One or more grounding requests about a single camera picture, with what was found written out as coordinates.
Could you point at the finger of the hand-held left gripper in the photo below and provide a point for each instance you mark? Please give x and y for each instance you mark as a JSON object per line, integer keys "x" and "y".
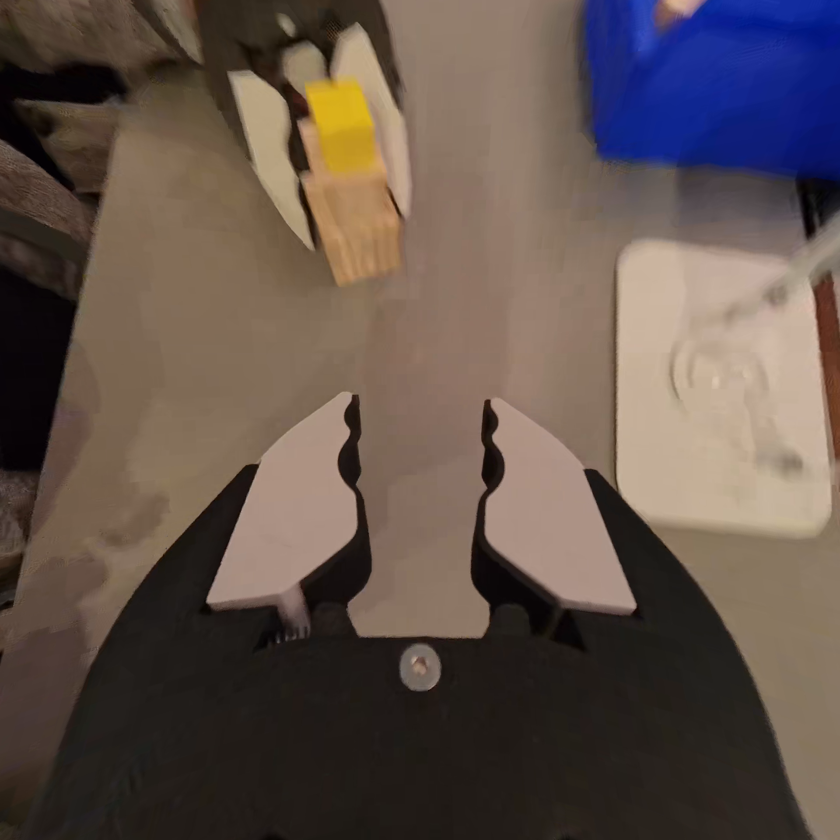
{"x": 387, "y": 118}
{"x": 262, "y": 131}

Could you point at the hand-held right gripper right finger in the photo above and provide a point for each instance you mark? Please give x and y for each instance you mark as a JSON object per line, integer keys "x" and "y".
{"x": 551, "y": 525}

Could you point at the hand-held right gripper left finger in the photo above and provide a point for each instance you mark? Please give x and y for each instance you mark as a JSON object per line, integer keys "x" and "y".
{"x": 289, "y": 525}

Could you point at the yellow wooden block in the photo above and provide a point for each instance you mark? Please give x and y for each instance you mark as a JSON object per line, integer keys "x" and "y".
{"x": 341, "y": 124}

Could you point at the natural wooden cube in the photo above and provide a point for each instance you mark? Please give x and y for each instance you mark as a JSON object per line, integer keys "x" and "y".
{"x": 361, "y": 243}
{"x": 312, "y": 148}

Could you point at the blue plastic bin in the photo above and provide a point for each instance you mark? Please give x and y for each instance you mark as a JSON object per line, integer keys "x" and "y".
{"x": 722, "y": 85}

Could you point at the person's left forearm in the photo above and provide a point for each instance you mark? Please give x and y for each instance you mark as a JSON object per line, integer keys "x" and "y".
{"x": 79, "y": 26}

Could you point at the natural wooden block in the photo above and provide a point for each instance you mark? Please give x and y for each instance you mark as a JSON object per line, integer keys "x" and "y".
{"x": 679, "y": 10}

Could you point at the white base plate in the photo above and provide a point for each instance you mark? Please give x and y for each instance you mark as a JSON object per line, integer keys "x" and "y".
{"x": 649, "y": 394}

